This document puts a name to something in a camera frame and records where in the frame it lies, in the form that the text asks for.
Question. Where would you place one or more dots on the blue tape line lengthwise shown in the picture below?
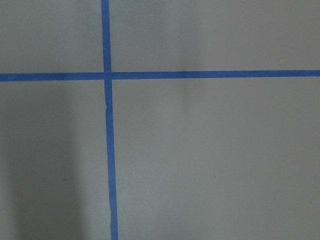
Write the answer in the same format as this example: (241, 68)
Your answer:
(110, 145)

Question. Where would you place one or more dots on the blue tape line crosswise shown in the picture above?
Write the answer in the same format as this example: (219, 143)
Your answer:
(148, 75)

